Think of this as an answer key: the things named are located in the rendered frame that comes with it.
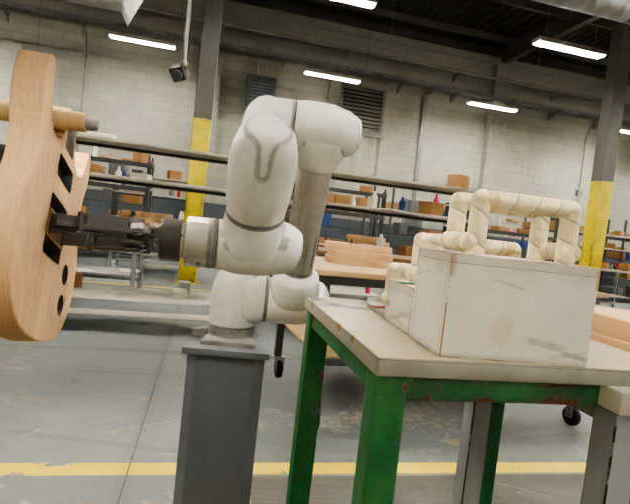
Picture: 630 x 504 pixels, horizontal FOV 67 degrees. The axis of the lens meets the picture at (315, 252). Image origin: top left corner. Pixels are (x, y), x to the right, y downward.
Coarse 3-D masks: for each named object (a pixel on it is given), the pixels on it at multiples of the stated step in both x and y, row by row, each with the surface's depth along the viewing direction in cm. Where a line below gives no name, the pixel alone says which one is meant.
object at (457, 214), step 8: (456, 200) 87; (456, 208) 87; (464, 208) 87; (448, 216) 89; (456, 216) 87; (464, 216) 87; (448, 224) 88; (456, 224) 87; (464, 224) 88; (448, 248) 88
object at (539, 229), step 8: (544, 216) 90; (536, 224) 90; (544, 224) 90; (536, 232) 90; (544, 232) 90; (536, 240) 90; (544, 240) 90; (528, 248) 91; (536, 248) 90; (528, 256) 91; (536, 256) 90
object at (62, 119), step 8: (0, 104) 77; (8, 104) 78; (0, 112) 77; (8, 112) 77; (56, 112) 79; (64, 112) 80; (72, 112) 80; (80, 112) 81; (8, 120) 78; (56, 120) 79; (64, 120) 79; (72, 120) 80; (80, 120) 80; (64, 128) 80; (72, 128) 80; (80, 128) 80
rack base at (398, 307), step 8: (392, 280) 105; (400, 280) 106; (408, 280) 108; (392, 288) 105; (400, 288) 100; (408, 288) 95; (392, 296) 104; (400, 296) 99; (408, 296) 95; (392, 304) 103; (400, 304) 99; (408, 304) 94; (384, 312) 108; (392, 312) 103; (400, 312) 98; (408, 312) 94; (392, 320) 102; (400, 320) 98; (408, 320) 93; (400, 328) 97; (408, 328) 93
